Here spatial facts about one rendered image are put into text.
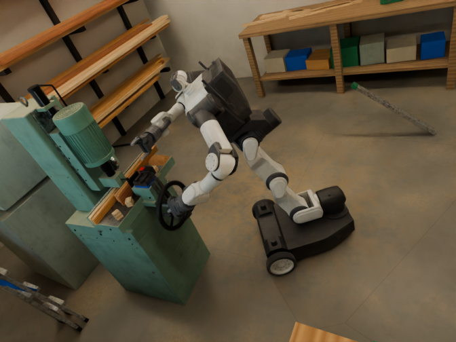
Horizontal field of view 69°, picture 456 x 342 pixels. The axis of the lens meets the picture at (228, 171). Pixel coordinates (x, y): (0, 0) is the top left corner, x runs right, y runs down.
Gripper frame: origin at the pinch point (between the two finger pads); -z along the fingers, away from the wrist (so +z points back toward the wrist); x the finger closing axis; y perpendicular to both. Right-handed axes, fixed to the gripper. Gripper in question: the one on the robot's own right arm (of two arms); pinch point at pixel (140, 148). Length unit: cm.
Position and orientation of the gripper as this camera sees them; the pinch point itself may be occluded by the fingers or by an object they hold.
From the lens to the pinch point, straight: 196.1
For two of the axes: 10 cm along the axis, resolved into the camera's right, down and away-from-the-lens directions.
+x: 3.8, 7.5, 5.4
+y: -8.5, 0.5, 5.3
